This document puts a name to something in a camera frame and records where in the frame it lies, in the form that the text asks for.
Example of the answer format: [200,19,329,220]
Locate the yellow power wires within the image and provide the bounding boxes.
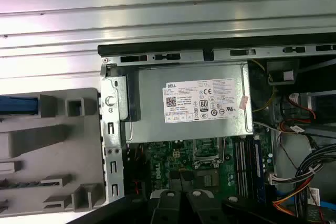
[249,60,279,111]

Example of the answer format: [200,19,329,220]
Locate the grey power supply unit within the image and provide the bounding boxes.
[125,61,254,144]

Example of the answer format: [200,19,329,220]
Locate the metal socket cover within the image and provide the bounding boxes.
[193,137,224,169]

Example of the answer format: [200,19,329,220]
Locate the green motherboard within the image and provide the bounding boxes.
[125,137,276,201]

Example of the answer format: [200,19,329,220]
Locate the grey parts rack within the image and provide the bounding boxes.
[0,87,107,212]

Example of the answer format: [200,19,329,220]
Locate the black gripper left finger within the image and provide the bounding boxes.
[78,189,182,224]

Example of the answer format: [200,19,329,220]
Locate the black RAM slot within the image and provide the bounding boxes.
[243,140,254,196]
[234,140,245,196]

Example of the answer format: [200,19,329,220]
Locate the black sleeved cable bundle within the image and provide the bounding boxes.
[295,145,336,204]

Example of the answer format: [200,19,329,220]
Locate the orange wire bundle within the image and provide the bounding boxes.
[272,189,299,217]

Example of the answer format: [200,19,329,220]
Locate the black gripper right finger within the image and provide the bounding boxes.
[186,189,300,224]

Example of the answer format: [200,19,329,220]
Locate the hard disk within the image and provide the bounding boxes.
[0,94,39,116]

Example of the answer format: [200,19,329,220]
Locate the black open PC case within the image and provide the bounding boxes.
[97,32,336,224]

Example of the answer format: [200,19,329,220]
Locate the wire locking lever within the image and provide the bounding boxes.
[217,135,227,164]

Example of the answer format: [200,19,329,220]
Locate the metal optical drive cage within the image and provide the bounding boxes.
[266,58,336,135]

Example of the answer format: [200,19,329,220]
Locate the red and black wires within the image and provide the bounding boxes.
[279,95,317,134]

